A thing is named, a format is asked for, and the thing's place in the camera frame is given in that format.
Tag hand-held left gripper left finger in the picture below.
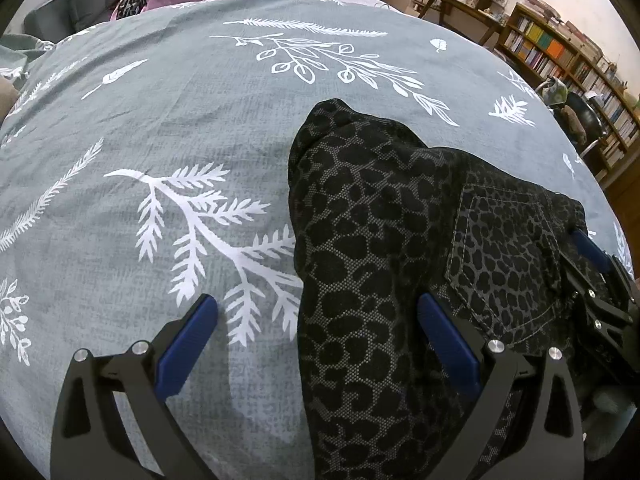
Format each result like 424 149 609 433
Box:
50 294 236 480

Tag dark blue chair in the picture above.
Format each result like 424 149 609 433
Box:
565 92 613 151

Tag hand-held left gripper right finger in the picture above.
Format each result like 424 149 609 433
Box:
417 292 586 480

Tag wooden desk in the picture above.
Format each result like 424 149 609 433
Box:
410 0 521 43

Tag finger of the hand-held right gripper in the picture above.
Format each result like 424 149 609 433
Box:
562 260 628 333
572 230 633 286

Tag wooden bookshelf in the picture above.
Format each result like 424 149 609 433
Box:
495 0 640 183

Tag grey leaf print bed cover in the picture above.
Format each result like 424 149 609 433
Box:
0 0 636 480

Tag dark leopard print pants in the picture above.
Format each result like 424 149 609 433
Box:
287 99 631 480

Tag green patterned bag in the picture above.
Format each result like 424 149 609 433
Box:
537 77 568 108

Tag person's right hand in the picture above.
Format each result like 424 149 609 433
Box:
582 387 640 461

